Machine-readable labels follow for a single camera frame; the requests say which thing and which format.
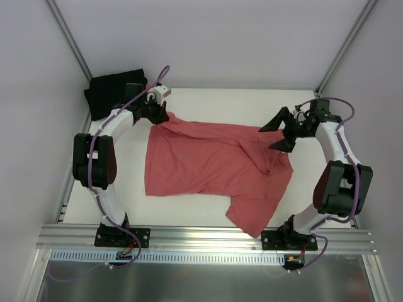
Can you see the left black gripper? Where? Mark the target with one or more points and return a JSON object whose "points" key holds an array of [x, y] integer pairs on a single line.
{"points": [[152, 110]]}

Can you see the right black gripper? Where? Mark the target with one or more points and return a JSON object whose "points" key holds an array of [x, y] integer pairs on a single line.
{"points": [[290, 129]]}

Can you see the red t shirt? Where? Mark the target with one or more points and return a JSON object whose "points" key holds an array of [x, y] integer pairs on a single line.
{"points": [[190, 157]]}

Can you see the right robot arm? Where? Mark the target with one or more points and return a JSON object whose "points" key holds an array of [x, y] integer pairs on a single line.
{"points": [[341, 190]]}

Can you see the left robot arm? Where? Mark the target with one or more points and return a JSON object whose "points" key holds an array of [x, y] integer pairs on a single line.
{"points": [[94, 159]]}

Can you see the folded black t shirt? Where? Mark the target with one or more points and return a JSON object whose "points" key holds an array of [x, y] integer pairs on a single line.
{"points": [[107, 91]]}

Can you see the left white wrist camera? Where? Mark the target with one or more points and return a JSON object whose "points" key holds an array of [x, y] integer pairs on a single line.
{"points": [[158, 94]]}

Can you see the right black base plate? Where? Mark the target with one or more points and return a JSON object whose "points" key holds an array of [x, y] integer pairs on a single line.
{"points": [[280, 240]]}

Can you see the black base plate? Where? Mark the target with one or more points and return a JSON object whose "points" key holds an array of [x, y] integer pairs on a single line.
{"points": [[280, 240], [108, 236]]}

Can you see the left rear frame post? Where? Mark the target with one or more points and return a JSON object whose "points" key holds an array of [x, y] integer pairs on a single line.
{"points": [[61, 23]]}

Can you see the frame post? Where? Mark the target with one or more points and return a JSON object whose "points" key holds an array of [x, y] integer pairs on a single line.
{"points": [[362, 18], [61, 23]]}

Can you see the right rear frame post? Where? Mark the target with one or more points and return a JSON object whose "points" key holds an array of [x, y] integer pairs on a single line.
{"points": [[362, 18]]}

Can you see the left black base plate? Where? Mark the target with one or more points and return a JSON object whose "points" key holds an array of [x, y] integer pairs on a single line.
{"points": [[108, 236]]}

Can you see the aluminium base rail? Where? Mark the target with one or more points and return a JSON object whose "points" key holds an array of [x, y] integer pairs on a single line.
{"points": [[207, 239]]}

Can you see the white slotted cable duct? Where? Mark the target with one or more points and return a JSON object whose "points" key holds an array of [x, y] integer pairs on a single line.
{"points": [[165, 257]]}

